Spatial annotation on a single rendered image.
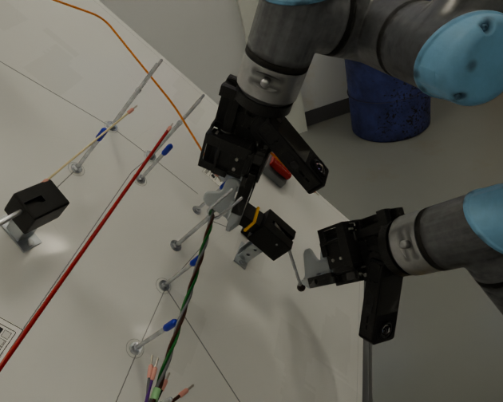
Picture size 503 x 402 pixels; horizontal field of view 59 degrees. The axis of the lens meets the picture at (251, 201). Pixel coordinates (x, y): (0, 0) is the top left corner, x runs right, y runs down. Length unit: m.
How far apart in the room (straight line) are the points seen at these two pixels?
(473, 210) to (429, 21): 0.19
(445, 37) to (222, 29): 2.78
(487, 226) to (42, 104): 0.56
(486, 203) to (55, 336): 0.45
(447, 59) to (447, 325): 1.67
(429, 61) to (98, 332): 0.43
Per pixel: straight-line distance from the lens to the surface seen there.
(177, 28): 3.10
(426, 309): 2.04
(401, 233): 0.54
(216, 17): 3.12
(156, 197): 0.67
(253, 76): 0.50
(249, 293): 0.69
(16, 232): 0.53
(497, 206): 0.48
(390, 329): 0.62
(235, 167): 0.57
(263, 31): 0.49
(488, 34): 0.40
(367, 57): 0.50
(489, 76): 0.42
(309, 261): 0.68
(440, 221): 0.51
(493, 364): 1.92
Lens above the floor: 1.56
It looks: 34 degrees down
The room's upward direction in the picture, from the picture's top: 16 degrees counter-clockwise
